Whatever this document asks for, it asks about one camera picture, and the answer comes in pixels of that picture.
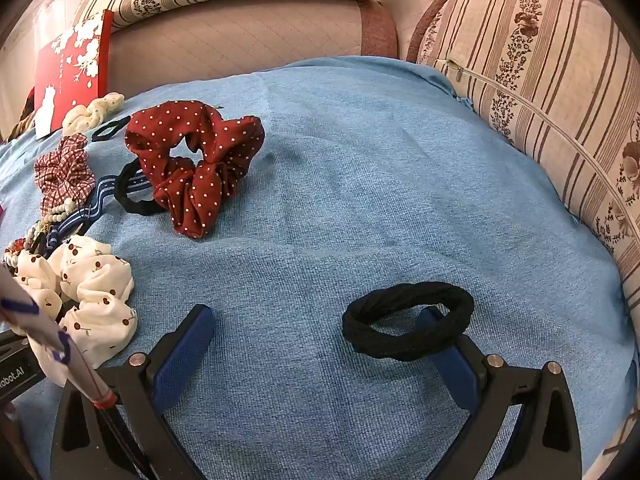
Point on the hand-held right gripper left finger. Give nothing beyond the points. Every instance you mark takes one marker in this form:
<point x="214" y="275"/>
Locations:
<point x="182" y="360"/>

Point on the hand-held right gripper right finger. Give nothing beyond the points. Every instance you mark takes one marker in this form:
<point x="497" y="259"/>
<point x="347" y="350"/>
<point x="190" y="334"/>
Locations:
<point x="457" y="370"/>

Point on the white cherry print scrunchie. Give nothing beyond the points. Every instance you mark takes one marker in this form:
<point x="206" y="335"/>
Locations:
<point x="95" y="285"/>

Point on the blue striped headband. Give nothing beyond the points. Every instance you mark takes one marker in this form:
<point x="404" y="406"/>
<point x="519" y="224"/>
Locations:
<point x="85" y="215"/>

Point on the red polka dot scrunchie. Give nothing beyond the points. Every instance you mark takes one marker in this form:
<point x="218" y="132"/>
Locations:
<point x="200" y="185"/>

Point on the red plaid scrunchie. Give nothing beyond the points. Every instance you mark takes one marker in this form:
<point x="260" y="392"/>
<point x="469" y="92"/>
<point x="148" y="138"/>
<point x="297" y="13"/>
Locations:
<point x="62" y="172"/>

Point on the blue blanket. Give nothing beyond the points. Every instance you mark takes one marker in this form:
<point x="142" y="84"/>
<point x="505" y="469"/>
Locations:
<point x="350" y="200"/>

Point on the beige patterned scarf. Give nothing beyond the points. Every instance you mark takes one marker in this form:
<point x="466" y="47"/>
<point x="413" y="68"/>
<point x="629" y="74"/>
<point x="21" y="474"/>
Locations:
<point x="22" y="120"/>

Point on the cream scrunchie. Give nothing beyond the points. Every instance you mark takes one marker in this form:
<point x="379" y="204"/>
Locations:
<point x="90" y="110"/>

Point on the large striped floral cushion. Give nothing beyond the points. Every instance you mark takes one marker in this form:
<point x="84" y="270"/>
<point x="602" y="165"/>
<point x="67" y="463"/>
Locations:
<point x="540" y="85"/>

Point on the red floral box lid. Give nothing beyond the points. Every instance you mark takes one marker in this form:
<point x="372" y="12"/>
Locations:
<point x="70" y="75"/>

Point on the pink sofa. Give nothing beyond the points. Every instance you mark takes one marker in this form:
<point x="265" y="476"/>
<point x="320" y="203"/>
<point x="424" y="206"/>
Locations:
<point x="240" y="45"/>

